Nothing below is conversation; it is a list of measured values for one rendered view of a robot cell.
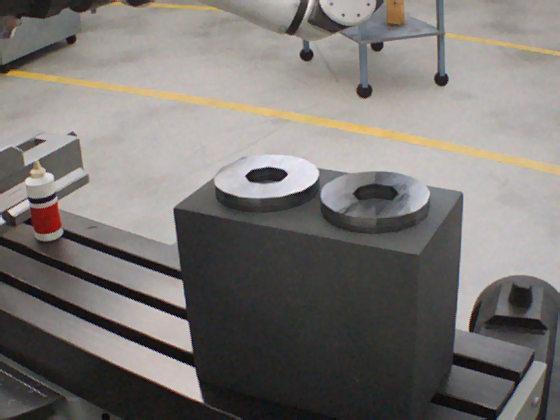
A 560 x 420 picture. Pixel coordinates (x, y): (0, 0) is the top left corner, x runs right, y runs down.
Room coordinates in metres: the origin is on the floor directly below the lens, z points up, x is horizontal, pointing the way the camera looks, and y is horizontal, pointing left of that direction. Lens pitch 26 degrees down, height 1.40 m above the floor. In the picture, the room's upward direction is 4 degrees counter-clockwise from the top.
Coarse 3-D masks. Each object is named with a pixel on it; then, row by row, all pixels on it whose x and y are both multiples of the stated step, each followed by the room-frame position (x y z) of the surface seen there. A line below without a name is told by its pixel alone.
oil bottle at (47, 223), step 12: (36, 168) 0.97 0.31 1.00; (36, 180) 0.97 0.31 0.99; (48, 180) 0.97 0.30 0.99; (36, 192) 0.96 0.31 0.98; (48, 192) 0.96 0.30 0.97; (36, 204) 0.96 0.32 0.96; (48, 204) 0.96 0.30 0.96; (36, 216) 0.96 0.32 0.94; (48, 216) 0.96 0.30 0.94; (60, 216) 0.98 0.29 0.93; (36, 228) 0.96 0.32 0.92; (48, 228) 0.96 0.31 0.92; (60, 228) 0.97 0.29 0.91; (48, 240) 0.96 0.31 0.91
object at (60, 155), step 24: (24, 144) 1.16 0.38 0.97; (48, 144) 1.14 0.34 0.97; (72, 144) 1.14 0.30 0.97; (24, 168) 1.06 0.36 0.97; (48, 168) 1.10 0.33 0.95; (72, 168) 1.14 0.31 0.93; (0, 192) 1.02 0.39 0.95; (24, 192) 1.05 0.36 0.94; (0, 216) 1.00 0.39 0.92; (24, 216) 1.03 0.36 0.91
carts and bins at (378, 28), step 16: (400, 0) 4.36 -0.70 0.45; (384, 16) 4.56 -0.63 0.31; (400, 16) 4.34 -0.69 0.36; (352, 32) 4.21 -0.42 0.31; (368, 32) 4.20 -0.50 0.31; (384, 32) 4.19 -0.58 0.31; (400, 32) 4.19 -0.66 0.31; (416, 32) 4.18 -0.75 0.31; (432, 32) 4.18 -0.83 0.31; (304, 48) 4.76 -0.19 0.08; (368, 96) 4.05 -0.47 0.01
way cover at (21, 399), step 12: (0, 372) 0.76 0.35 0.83; (12, 372) 0.76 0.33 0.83; (12, 384) 0.74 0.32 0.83; (24, 384) 0.74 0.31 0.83; (36, 384) 0.74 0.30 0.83; (0, 396) 0.70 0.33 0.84; (12, 396) 0.71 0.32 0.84; (24, 396) 0.71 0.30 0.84; (36, 396) 0.71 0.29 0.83; (48, 396) 0.72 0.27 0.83; (60, 396) 0.72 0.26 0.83; (0, 408) 0.67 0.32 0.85; (12, 408) 0.68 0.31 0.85; (24, 408) 0.68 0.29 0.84; (36, 408) 0.69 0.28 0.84
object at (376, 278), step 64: (256, 192) 0.64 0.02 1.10; (320, 192) 0.66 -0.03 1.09; (384, 192) 0.64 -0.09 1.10; (448, 192) 0.64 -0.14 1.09; (192, 256) 0.64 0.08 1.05; (256, 256) 0.61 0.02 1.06; (320, 256) 0.58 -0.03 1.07; (384, 256) 0.56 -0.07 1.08; (448, 256) 0.61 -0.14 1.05; (192, 320) 0.65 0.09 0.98; (256, 320) 0.61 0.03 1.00; (320, 320) 0.58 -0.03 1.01; (384, 320) 0.56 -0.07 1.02; (448, 320) 0.62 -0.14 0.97; (256, 384) 0.62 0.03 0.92; (320, 384) 0.58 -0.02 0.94; (384, 384) 0.56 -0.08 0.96
